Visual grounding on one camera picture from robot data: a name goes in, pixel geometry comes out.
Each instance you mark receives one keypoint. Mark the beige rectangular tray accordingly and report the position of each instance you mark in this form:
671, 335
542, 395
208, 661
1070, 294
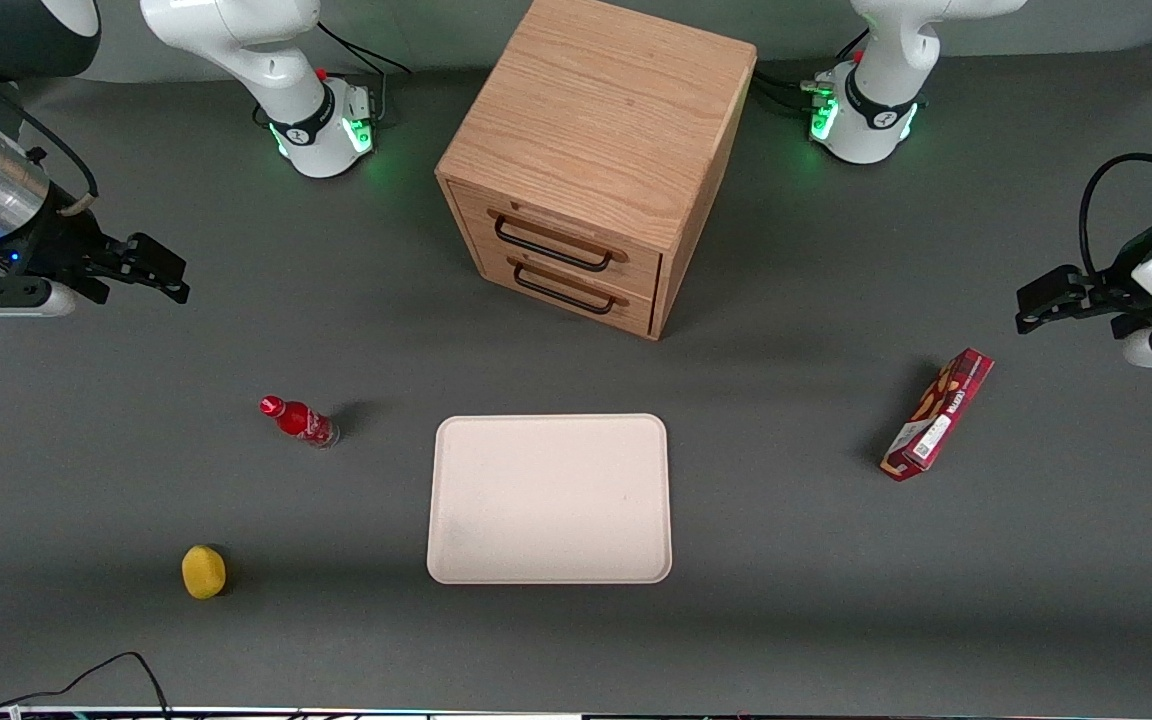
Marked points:
551, 500

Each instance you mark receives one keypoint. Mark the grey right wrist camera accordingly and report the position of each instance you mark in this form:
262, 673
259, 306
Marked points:
6, 303

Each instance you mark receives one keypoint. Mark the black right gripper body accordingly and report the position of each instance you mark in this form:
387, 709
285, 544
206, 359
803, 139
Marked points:
58, 243

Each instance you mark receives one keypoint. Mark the red coke bottle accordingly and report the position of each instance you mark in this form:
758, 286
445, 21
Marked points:
304, 422

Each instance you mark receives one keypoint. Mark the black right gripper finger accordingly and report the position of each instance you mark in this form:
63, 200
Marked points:
151, 284
151, 255

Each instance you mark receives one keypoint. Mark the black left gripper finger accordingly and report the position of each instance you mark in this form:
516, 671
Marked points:
1056, 288
1066, 315

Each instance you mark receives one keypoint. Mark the wooden drawer front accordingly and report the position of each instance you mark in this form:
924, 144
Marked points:
556, 225
576, 295

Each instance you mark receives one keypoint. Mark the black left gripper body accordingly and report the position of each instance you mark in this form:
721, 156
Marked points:
1112, 287

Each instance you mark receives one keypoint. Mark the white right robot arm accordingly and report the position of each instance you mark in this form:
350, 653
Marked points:
276, 60

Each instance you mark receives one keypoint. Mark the wooden drawer cabinet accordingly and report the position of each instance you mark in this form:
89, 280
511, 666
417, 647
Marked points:
601, 110

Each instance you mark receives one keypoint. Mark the yellow sponge ball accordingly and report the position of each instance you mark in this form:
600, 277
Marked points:
203, 572

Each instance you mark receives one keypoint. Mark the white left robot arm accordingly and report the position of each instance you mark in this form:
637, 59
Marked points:
881, 90

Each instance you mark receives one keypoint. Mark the red snack box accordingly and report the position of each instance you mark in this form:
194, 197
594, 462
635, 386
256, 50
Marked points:
939, 415

